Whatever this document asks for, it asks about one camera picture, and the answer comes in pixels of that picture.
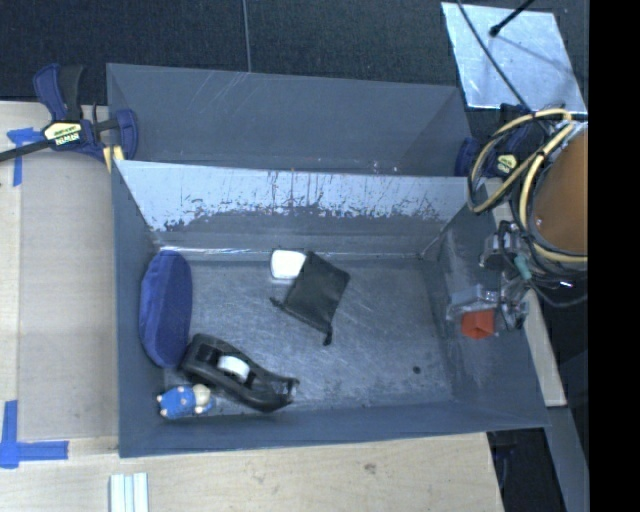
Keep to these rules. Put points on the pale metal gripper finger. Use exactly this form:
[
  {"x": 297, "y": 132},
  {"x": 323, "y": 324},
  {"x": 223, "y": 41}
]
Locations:
[{"x": 470, "y": 300}]

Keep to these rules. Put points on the small red block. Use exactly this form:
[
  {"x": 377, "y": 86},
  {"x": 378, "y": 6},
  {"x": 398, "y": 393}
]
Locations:
[{"x": 476, "y": 325}]

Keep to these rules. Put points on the grey metal bin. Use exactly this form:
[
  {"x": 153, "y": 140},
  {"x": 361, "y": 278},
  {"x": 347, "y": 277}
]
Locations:
[{"x": 350, "y": 320}]

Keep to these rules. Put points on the black cloth pouch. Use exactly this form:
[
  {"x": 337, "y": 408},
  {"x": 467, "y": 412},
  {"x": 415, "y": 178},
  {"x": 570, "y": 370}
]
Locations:
[{"x": 316, "y": 295}]

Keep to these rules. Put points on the small white block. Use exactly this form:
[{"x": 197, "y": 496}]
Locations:
[{"x": 286, "y": 264}]

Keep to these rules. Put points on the black tape dispenser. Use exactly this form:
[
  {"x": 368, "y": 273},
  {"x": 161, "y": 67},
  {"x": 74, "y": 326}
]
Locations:
[{"x": 220, "y": 375}]

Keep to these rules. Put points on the blue oval cushion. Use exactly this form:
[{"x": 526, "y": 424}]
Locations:
[{"x": 165, "y": 310}]

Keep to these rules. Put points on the blue toy figure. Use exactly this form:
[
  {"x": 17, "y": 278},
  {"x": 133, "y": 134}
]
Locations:
[{"x": 179, "y": 402}]

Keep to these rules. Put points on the pale wood board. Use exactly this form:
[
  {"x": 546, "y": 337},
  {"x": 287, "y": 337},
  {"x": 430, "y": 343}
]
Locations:
[{"x": 65, "y": 300}]

